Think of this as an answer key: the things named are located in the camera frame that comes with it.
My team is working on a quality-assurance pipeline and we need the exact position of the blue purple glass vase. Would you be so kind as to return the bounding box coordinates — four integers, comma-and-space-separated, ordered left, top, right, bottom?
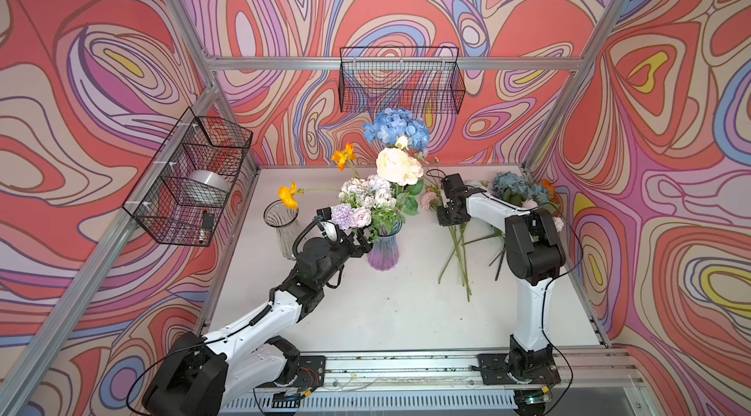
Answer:
368, 222, 403, 271

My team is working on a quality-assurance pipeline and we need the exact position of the clear ribbed glass vase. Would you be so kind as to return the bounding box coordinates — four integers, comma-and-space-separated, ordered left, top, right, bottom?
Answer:
263, 200, 301, 261

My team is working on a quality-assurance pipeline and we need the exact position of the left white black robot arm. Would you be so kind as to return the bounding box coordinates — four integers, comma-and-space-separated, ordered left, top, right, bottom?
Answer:
141, 230, 374, 415

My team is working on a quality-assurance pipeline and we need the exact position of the white purple mixed bouquet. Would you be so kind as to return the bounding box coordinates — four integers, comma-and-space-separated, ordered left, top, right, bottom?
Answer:
332, 175, 405, 241

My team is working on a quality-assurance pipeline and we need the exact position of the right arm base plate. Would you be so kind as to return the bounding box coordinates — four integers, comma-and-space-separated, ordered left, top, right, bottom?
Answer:
473, 349, 561, 388

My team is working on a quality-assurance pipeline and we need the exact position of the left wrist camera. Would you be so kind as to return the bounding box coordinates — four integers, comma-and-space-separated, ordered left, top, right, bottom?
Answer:
317, 207, 342, 244

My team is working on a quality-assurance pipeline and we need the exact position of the teal white bouquet right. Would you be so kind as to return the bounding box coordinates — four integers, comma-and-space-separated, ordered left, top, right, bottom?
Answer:
491, 173, 565, 233

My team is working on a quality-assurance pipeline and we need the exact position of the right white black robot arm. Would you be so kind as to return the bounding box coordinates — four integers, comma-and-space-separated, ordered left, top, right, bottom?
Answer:
437, 173, 566, 380

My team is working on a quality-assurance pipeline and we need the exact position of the orange poppy flower stem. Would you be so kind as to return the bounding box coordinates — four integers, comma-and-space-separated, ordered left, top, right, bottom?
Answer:
277, 143, 358, 211

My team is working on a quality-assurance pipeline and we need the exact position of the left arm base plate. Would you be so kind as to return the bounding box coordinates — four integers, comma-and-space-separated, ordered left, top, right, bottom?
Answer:
259, 355, 327, 392

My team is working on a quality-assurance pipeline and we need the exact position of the black wire basket back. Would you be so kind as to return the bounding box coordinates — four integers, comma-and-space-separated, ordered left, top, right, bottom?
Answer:
338, 44, 467, 118

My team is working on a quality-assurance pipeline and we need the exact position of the pink rose flower stem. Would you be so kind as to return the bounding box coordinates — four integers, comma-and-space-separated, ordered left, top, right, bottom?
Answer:
419, 169, 504, 302

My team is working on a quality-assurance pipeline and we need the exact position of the black wire basket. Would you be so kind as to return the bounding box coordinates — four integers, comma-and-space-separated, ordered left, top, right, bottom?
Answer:
338, 44, 467, 118
122, 108, 253, 247

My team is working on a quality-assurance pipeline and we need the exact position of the white tape roll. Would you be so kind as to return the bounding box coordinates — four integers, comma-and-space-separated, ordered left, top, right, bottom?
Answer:
188, 169, 230, 193

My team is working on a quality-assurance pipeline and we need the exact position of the black wire basket left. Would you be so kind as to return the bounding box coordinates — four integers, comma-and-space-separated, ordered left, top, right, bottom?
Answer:
122, 108, 253, 247

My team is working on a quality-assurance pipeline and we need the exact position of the cream rose flower stem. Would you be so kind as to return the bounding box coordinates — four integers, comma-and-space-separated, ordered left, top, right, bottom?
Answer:
377, 134, 424, 216

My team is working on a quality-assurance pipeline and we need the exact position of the blue hydrangea flower stem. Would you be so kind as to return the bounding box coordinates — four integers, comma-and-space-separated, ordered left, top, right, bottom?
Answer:
362, 108, 430, 152

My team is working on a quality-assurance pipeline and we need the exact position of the small black device in basket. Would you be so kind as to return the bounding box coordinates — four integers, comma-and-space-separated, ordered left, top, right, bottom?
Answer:
201, 210, 215, 232

